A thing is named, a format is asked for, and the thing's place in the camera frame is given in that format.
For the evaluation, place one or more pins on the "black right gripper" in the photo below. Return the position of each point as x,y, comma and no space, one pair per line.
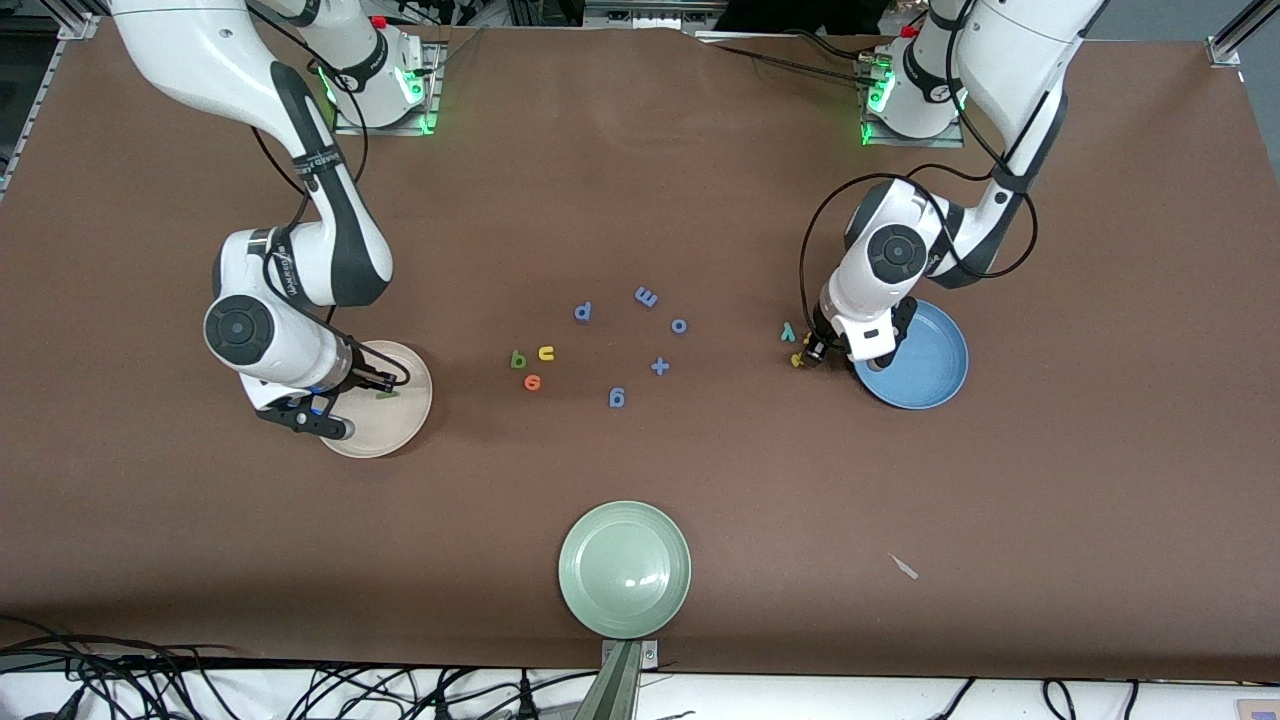
367,381

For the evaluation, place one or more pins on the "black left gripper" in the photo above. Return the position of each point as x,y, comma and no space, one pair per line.
818,346

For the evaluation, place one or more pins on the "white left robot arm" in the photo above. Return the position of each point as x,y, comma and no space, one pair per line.
890,250

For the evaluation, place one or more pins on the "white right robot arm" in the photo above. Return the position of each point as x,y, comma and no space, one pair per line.
280,330

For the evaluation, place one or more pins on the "beige round plate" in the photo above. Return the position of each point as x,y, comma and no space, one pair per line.
400,430

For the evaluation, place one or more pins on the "blue round plate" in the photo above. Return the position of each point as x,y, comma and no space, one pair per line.
930,370

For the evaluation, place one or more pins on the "blue foam letter m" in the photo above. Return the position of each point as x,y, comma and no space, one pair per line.
646,297

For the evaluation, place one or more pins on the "small white paper scrap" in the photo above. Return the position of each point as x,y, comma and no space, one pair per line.
905,567

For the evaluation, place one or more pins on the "brown table cover sheet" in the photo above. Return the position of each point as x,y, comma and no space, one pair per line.
640,200

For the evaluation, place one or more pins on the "pale green round plate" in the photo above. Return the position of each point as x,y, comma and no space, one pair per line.
625,570

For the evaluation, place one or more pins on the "grey metal box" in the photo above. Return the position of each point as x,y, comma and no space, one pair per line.
650,15

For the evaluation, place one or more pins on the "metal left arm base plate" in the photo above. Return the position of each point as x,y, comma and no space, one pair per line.
900,142

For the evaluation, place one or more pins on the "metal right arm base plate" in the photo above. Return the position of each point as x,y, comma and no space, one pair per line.
436,90

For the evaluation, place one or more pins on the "grey metal camera post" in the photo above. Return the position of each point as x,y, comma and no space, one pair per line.
612,690

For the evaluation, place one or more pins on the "aluminium frame profile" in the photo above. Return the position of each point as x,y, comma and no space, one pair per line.
1225,48
30,110

